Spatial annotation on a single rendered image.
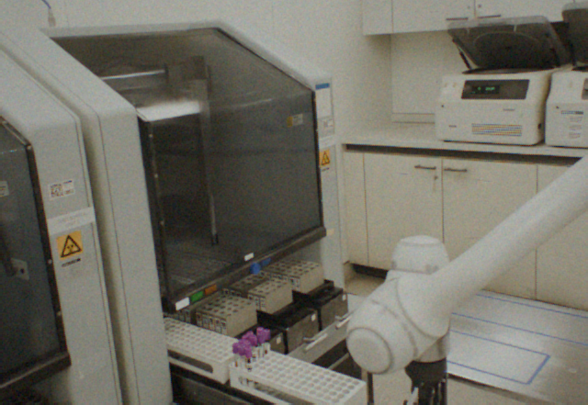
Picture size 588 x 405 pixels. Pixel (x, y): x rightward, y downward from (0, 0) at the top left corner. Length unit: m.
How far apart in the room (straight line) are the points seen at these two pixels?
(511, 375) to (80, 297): 0.91
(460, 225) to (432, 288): 2.77
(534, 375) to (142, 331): 0.85
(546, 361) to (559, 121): 1.99
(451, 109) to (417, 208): 0.61
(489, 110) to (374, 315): 2.64
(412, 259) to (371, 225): 2.92
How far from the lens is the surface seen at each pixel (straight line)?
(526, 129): 3.45
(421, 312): 0.95
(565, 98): 3.39
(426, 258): 1.08
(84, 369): 1.42
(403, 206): 3.84
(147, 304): 1.48
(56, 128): 1.29
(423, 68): 4.34
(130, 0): 2.83
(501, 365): 1.54
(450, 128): 3.61
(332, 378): 1.39
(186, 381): 1.57
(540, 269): 3.62
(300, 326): 1.77
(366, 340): 0.93
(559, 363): 1.57
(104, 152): 1.35
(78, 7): 2.68
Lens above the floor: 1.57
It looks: 14 degrees down
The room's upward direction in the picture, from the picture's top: 4 degrees counter-clockwise
